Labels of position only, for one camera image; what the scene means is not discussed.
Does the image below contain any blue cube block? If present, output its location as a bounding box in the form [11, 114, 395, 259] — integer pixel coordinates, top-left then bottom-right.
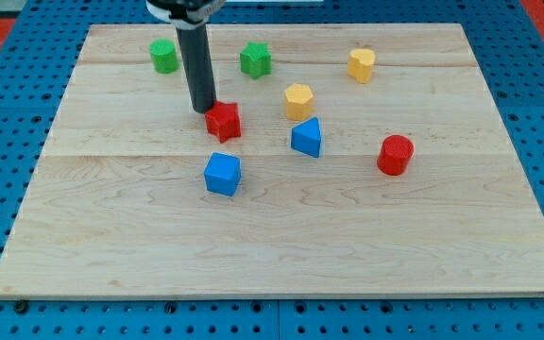
[204, 152, 242, 196]

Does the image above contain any red cylinder block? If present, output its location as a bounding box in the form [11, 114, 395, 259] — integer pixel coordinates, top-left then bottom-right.
[377, 135, 415, 176]

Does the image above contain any blue triangle block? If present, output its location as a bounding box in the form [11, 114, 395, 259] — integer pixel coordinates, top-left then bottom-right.
[290, 117, 322, 158]

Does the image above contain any wooden board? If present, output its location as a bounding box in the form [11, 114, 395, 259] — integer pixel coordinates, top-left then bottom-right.
[0, 24, 544, 300]

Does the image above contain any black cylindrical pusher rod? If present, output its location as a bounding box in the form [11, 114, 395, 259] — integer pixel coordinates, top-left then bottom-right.
[177, 25, 216, 113]

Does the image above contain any red star block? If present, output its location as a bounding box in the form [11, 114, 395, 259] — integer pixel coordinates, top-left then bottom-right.
[205, 101, 242, 144]

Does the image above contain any yellow heart block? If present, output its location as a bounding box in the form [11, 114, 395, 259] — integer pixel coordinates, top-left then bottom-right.
[347, 48, 376, 84]

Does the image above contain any green star block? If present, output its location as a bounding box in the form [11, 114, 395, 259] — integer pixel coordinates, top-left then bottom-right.
[240, 42, 271, 79]

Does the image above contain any yellow hexagon block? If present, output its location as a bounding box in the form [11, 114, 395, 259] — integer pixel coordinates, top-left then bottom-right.
[284, 83, 314, 121]

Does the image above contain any green cylinder block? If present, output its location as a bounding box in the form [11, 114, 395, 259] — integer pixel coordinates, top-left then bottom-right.
[149, 39, 179, 74]

